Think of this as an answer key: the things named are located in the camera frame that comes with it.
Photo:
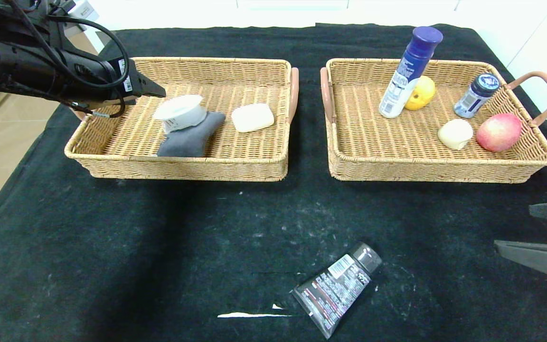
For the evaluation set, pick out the black squeeze tube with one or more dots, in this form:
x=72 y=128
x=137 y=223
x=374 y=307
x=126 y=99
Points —
x=335 y=289

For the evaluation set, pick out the yellow pear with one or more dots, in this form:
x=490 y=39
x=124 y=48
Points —
x=423 y=92

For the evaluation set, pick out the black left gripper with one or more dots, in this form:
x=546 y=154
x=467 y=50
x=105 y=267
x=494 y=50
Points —
x=128 y=77

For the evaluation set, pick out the grey cloth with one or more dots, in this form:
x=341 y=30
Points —
x=190 y=142

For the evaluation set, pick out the wicker basket holding apple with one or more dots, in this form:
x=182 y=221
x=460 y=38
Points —
x=387 y=137

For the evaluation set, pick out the white paper strip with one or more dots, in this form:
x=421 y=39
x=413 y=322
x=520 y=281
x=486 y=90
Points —
x=245 y=314

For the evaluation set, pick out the small dark cap bottle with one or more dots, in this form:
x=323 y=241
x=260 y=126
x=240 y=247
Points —
x=473 y=97

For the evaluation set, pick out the black table cloth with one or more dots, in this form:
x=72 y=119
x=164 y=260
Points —
x=302 y=42

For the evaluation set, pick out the white tape roll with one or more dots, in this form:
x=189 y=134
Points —
x=181 y=111

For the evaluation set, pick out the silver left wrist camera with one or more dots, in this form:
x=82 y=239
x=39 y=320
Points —
x=83 y=9

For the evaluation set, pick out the white soap bar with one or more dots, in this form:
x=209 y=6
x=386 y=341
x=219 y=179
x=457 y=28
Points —
x=253 y=118

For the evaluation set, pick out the wicker basket holding soap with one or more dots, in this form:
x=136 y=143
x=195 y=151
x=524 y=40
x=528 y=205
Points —
x=254 y=152

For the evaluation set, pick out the red apple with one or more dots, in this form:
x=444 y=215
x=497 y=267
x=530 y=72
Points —
x=498 y=132

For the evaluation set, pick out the blue cap spray can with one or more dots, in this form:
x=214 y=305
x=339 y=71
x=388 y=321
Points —
x=399 y=95

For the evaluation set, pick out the pale cream bun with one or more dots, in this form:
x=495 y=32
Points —
x=455 y=134

